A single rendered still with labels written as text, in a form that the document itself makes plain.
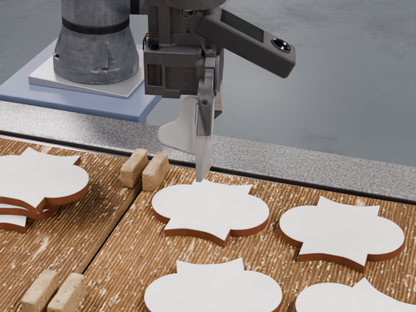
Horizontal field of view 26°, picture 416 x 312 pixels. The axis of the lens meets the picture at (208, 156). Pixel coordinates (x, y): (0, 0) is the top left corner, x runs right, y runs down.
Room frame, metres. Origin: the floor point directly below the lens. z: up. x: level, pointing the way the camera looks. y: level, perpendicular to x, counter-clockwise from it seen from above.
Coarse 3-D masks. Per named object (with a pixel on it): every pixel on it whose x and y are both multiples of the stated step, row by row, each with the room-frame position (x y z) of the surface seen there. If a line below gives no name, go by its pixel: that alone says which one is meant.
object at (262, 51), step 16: (208, 16) 0.89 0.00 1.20; (224, 16) 0.91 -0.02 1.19; (208, 32) 0.89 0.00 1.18; (224, 32) 0.89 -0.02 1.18; (240, 32) 0.89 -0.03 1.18; (256, 32) 0.91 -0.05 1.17; (240, 48) 0.89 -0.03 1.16; (256, 48) 0.88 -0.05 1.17; (272, 48) 0.89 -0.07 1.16; (288, 48) 0.90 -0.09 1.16; (256, 64) 0.89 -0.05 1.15; (272, 64) 0.88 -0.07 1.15; (288, 64) 0.88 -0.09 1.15
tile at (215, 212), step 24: (168, 192) 0.94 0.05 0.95; (192, 192) 0.94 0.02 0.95; (216, 192) 0.94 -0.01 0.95; (240, 192) 0.94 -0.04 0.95; (168, 216) 0.89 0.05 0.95; (192, 216) 0.89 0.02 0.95; (216, 216) 0.89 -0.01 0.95; (240, 216) 0.89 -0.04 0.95; (264, 216) 0.89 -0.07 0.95; (216, 240) 0.85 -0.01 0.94
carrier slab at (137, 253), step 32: (256, 192) 0.96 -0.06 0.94; (288, 192) 0.96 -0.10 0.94; (320, 192) 0.96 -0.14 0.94; (128, 224) 0.89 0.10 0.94; (160, 224) 0.89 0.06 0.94; (96, 256) 0.82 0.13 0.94; (128, 256) 0.82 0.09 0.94; (160, 256) 0.82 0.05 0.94; (192, 256) 0.82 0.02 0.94; (224, 256) 0.82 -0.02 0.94; (256, 256) 0.82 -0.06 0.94; (288, 256) 0.82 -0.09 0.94; (96, 288) 0.77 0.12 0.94; (128, 288) 0.77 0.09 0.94; (288, 288) 0.77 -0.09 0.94; (384, 288) 0.77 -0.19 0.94
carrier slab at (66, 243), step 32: (96, 160) 1.04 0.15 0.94; (96, 192) 0.96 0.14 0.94; (128, 192) 0.96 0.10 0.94; (32, 224) 0.89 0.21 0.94; (64, 224) 0.89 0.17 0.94; (96, 224) 0.89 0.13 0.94; (0, 256) 0.82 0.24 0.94; (32, 256) 0.82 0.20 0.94; (64, 256) 0.82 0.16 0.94; (0, 288) 0.77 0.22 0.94
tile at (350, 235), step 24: (288, 216) 0.89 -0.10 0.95; (312, 216) 0.89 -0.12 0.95; (336, 216) 0.89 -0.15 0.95; (360, 216) 0.89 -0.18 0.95; (288, 240) 0.85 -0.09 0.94; (312, 240) 0.84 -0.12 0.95; (336, 240) 0.84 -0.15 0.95; (360, 240) 0.84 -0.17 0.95; (384, 240) 0.84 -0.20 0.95; (360, 264) 0.79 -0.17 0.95
